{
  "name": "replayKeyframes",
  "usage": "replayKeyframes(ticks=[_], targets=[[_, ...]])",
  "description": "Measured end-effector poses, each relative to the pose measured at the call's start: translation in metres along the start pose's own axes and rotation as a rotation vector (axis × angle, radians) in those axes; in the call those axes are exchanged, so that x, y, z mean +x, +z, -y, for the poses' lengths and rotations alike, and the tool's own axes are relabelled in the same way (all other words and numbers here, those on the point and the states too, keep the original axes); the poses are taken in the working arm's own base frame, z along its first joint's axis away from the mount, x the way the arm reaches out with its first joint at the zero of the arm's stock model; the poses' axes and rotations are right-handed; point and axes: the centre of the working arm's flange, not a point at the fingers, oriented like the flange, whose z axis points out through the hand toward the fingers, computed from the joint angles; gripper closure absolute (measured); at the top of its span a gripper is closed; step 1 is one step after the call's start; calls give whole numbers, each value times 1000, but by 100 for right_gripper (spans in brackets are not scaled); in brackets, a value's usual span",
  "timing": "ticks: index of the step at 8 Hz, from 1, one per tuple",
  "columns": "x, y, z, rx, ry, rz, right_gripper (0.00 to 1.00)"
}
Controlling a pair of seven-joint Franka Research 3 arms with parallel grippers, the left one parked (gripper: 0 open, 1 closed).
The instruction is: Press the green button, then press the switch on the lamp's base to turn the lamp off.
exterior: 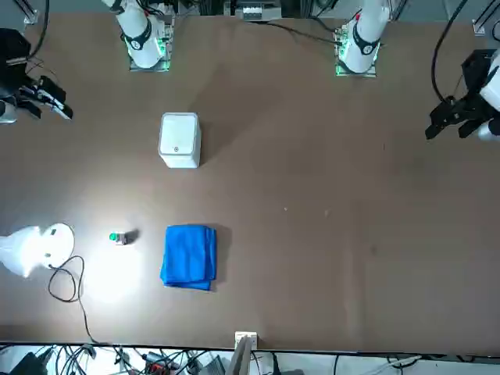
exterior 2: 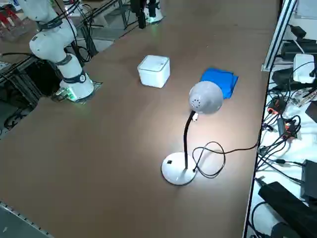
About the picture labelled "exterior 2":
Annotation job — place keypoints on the silver aluminium frame post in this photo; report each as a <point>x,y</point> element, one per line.
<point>278,37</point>

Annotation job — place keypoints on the clear plastic storage box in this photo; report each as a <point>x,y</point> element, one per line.
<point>12,24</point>

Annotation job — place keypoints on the red black electronic device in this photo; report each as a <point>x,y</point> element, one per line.
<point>289,127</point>
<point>276,106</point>

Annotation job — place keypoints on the black long case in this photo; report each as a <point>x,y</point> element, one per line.
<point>284,200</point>

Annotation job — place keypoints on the blue folded cloth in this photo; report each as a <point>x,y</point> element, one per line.
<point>223,79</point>

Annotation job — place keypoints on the dark brown box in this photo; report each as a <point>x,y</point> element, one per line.
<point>312,111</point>

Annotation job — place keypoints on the white cube appliance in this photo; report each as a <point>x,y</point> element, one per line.
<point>153,74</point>

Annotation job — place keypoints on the black electronics box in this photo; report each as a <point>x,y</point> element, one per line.
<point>309,181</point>

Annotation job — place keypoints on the white desk lamp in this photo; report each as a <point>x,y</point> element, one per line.
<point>205,96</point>

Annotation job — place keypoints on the grey aluminium rail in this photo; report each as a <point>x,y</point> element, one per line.
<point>19,218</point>

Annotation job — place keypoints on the black power adapter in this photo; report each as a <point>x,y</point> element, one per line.
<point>297,49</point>

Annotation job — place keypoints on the white power adapter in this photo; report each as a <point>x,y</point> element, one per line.
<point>303,67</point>

